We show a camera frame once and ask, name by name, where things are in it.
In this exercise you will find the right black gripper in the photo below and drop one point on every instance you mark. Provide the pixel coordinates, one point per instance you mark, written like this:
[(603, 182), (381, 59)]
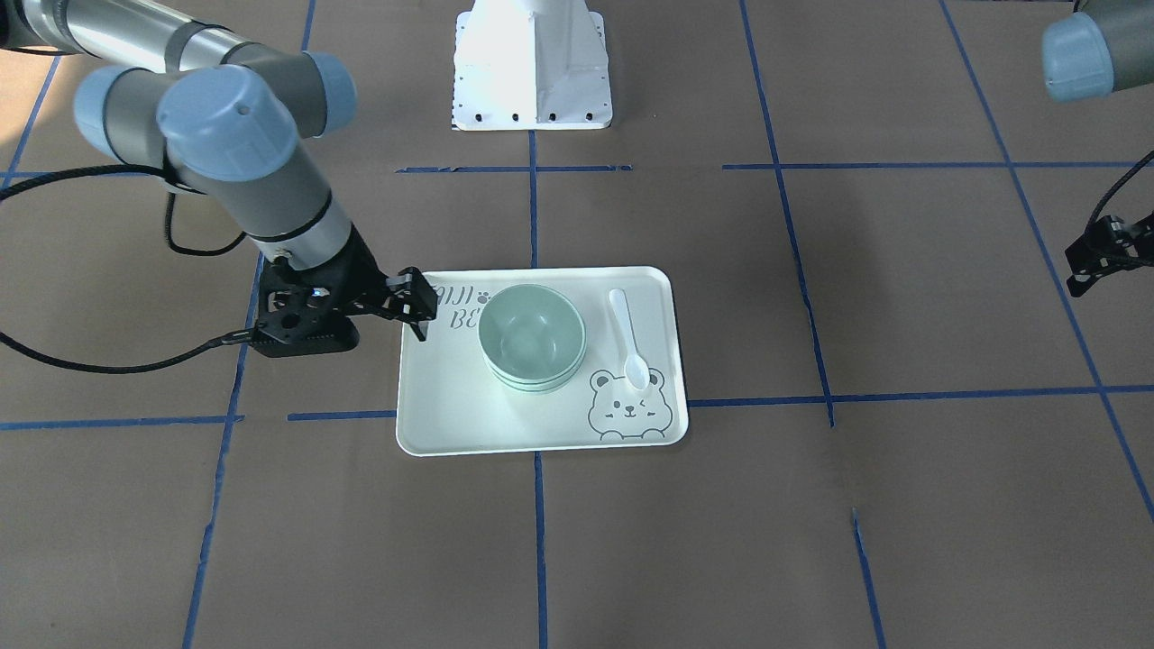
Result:
[(363, 268)]

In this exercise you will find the green bowl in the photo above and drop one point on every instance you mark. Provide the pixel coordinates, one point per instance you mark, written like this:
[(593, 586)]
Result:
[(536, 370), (534, 386), (528, 323)]

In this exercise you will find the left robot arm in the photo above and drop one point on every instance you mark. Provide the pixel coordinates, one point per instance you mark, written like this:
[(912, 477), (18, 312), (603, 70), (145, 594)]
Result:
[(1101, 48)]

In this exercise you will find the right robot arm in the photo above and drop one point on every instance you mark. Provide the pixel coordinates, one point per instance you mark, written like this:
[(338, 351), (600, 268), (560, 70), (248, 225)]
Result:
[(225, 117)]

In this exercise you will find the green bowl on tray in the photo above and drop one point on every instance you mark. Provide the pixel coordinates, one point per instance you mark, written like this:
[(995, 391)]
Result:
[(534, 386)]

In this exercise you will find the pale green tray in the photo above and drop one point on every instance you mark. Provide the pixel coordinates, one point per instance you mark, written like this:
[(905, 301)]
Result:
[(449, 403)]

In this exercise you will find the white plastic spoon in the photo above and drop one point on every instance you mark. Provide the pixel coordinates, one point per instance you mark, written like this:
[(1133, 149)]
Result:
[(635, 367)]

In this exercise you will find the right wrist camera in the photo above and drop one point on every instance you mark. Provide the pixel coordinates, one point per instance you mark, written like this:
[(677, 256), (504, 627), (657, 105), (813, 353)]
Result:
[(299, 311)]

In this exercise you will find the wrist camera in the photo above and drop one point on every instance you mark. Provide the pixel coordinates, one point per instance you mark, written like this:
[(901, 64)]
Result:
[(299, 311), (1108, 246)]

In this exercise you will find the white camera post with base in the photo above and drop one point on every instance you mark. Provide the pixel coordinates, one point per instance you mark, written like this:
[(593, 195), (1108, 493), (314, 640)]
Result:
[(530, 66)]

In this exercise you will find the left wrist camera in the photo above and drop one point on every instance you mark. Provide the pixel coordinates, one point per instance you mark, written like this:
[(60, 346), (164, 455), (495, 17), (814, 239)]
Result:
[(1108, 246)]

